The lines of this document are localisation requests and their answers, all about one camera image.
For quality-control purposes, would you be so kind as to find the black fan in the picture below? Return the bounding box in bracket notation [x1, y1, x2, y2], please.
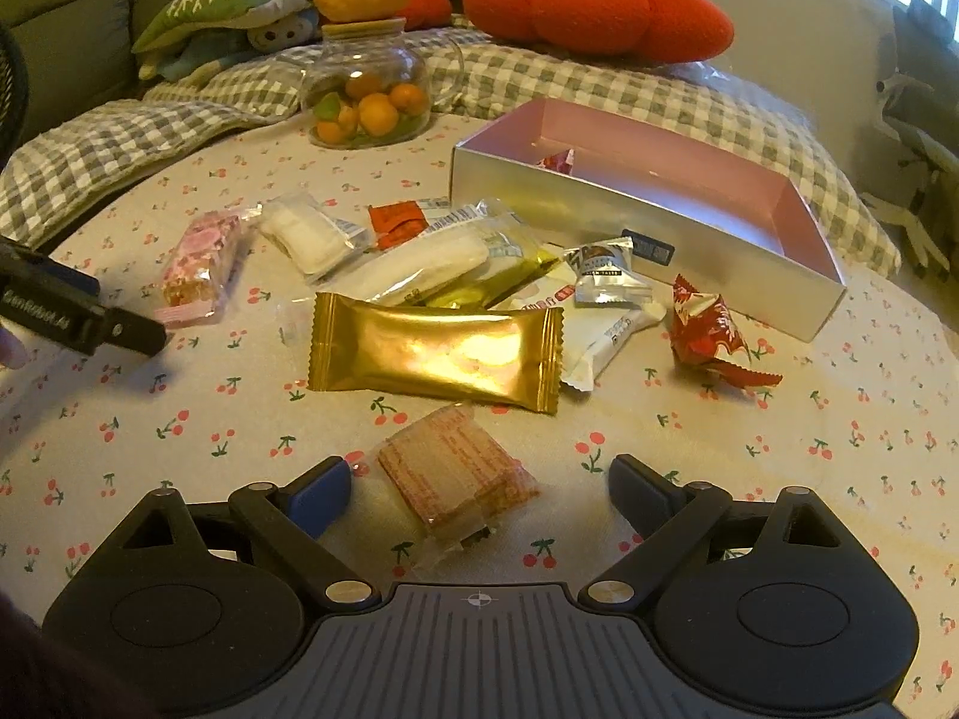
[0, 21, 32, 167]

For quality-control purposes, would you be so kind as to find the long white cake packet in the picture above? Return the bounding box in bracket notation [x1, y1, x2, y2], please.
[330, 198, 527, 308]

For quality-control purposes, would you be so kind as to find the small silver snack packet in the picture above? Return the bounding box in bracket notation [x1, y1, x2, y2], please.
[562, 235, 650, 309]

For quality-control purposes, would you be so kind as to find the small orange-red snack packet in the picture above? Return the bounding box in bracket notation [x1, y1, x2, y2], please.
[367, 201, 430, 250]

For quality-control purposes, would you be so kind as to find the yellow-green snack packet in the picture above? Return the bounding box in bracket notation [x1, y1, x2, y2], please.
[427, 241, 565, 310]

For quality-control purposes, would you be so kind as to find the silver box with pink inside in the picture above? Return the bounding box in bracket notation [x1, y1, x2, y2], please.
[450, 97, 849, 343]

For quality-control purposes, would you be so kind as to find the glass jar of small oranges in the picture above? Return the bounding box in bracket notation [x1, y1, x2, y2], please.
[300, 21, 433, 150]

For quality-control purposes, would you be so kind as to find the cherry print bed sheet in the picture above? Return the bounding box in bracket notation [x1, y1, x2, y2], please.
[0, 101, 959, 719]

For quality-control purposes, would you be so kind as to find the white snack packet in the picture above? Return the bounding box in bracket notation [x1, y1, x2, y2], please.
[490, 283, 670, 395]

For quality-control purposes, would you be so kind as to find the clear wafer biscuit packet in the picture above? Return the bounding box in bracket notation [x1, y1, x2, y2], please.
[358, 404, 542, 579]

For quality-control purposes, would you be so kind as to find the pink nougat snack packet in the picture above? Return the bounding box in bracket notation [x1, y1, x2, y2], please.
[156, 210, 250, 328]

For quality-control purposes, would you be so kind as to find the gold foil snack packet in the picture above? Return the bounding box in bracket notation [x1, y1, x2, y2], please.
[307, 291, 565, 415]

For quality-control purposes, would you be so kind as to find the blue plush toy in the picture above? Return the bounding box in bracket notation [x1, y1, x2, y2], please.
[138, 6, 325, 85]

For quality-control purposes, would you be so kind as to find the small red plush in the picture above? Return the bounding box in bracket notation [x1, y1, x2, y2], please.
[403, 0, 455, 32]

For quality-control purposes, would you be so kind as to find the large red tomato plush pillow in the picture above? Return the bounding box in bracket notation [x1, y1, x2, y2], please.
[462, 0, 736, 65]

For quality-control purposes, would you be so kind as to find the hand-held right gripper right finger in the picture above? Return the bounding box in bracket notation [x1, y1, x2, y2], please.
[580, 454, 863, 611]

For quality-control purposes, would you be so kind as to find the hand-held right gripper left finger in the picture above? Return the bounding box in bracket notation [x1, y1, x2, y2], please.
[97, 455, 383, 611]

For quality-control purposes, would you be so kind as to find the clear packet with white cake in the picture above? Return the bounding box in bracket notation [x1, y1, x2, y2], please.
[258, 191, 373, 278]

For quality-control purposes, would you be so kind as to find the grey checked blanket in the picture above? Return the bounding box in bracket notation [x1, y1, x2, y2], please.
[0, 25, 902, 278]

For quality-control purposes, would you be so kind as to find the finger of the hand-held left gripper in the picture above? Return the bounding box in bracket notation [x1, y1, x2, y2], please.
[0, 238, 103, 302]
[0, 280, 170, 358]

